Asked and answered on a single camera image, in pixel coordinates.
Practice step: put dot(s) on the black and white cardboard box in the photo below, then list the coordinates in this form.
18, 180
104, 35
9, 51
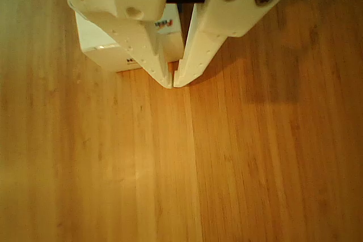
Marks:
96, 49

